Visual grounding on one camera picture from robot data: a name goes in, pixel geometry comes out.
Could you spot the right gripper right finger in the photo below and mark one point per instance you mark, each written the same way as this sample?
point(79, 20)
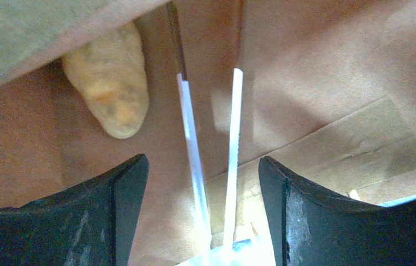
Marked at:
point(312, 225)

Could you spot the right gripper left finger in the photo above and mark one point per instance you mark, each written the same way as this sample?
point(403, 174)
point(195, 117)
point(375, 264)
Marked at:
point(91, 223)

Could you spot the white handled metal tongs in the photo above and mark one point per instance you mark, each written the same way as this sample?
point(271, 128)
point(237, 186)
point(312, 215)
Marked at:
point(206, 36)

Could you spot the red paper bag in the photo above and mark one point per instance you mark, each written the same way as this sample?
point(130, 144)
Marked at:
point(329, 91)

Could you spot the yellow bread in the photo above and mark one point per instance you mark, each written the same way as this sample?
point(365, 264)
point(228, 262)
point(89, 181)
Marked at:
point(109, 73)

